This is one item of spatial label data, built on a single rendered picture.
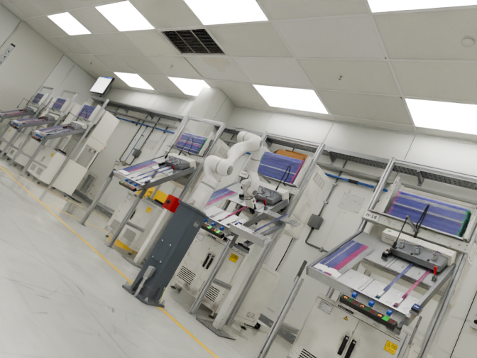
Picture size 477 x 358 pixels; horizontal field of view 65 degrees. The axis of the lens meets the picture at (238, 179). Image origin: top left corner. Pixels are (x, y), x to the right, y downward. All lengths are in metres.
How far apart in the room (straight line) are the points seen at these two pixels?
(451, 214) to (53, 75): 10.16
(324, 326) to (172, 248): 1.18
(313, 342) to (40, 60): 9.93
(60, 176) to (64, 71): 4.73
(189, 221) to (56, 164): 4.90
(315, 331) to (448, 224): 1.19
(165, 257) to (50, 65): 9.22
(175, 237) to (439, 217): 1.86
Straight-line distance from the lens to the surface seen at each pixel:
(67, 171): 7.36
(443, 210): 3.04
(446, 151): 5.04
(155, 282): 2.65
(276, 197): 3.45
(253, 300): 3.68
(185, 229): 2.62
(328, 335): 2.84
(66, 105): 8.70
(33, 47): 11.28
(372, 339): 2.74
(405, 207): 3.09
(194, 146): 4.67
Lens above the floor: 0.54
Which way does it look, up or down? 11 degrees up
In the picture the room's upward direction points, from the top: 29 degrees clockwise
